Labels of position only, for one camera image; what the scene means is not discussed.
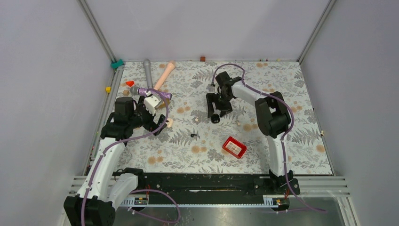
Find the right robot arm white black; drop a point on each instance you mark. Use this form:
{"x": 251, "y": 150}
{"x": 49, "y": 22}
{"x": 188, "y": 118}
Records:
{"x": 273, "y": 120}

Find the black glossy earbud charging case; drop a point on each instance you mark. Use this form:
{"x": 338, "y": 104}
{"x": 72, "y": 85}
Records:
{"x": 215, "y": 118}

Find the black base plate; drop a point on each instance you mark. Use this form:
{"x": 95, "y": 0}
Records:
{"x": 208, "y": 189}

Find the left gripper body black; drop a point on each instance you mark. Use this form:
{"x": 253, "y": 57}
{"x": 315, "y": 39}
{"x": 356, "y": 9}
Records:
{"x": 144, "y": 118}

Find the red plastic tray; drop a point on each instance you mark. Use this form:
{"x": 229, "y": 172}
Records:
{"x": 234, "y": 147}

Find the purple glitter toy microphone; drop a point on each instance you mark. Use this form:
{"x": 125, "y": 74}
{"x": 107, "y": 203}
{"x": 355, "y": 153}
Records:
{"x": 144, "y": 92}

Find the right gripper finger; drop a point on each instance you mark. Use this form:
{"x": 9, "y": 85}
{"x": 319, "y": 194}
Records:
{"x": 210, "y": 101}
{"x": 225, "y": 111}

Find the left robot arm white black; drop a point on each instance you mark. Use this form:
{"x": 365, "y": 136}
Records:
{"x": 95, "y": 204}

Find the floral patterned table mat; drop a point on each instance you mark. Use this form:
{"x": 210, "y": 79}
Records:
{"x": 212, "y": 132}

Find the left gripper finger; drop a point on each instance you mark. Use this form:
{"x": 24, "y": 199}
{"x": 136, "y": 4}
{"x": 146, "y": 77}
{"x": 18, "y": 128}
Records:
{"x": 157, "y": 130}
{"x": 162, "y": 122}

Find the teal plastic piece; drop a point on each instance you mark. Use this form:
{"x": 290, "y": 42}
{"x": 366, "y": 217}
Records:
{"x": 117, "y": 64}

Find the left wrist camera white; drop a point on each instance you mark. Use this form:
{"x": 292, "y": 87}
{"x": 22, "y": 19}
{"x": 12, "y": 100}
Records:
{"x": 152, "y": 104}

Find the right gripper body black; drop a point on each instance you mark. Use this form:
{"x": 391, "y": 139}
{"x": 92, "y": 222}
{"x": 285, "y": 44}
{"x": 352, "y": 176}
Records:
{"x": 222, "y": 101}

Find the beige toy microphone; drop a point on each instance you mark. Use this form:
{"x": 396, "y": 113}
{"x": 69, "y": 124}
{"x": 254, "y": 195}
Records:
{"x": 170, "y": 66}

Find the red triangular block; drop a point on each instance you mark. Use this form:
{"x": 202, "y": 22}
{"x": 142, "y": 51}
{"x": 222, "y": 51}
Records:
{"x": 130, "y": 83}

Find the grey toy microphone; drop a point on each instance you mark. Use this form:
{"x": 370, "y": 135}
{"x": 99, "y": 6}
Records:
{"x": 148, "y": 74}

